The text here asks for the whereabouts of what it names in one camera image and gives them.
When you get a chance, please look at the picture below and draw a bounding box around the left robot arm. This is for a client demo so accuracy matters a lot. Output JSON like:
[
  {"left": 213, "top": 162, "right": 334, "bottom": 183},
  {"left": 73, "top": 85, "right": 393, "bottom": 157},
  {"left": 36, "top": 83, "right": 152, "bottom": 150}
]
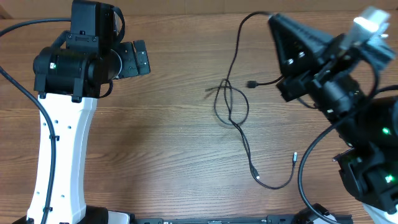
[{"left": 20, "top": 1, "right": 150, "bottom": 223}]

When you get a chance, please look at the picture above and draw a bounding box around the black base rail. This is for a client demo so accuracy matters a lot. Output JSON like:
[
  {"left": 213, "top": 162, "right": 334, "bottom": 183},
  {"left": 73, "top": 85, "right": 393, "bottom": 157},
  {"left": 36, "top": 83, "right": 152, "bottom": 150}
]
[{"left": 130, "top": 203, "right": 355, "bottom": 224}]

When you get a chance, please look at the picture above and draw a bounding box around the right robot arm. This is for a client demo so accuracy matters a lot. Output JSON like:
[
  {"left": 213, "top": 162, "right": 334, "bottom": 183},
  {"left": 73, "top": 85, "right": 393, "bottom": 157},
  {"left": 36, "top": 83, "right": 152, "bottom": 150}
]
[{"left": 269, "top": 7, "right": 397, "bottom": 223}]

